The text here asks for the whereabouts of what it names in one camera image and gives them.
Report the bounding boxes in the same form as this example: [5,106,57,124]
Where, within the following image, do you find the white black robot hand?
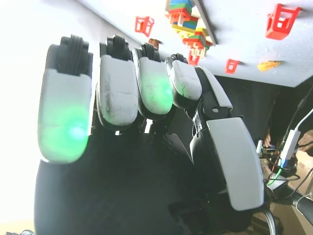
[34,34,266,235]

